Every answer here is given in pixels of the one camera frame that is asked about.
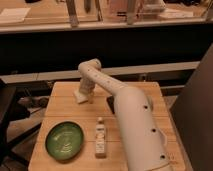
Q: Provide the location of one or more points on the white paper sheet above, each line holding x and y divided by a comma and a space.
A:
13, 15

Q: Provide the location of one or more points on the black rectangular block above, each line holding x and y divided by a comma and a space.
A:
110, 102

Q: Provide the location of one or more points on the white sponge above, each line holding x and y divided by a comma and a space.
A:
80, 97

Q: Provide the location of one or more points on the green plate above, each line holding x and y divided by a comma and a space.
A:
64, 141

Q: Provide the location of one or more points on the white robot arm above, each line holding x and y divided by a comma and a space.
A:
141, 137

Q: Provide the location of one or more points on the black chair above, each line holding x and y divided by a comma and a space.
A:
11, 110

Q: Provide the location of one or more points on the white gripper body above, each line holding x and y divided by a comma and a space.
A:
88, 92

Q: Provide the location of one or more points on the white bottle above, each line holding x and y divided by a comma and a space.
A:
100, 139

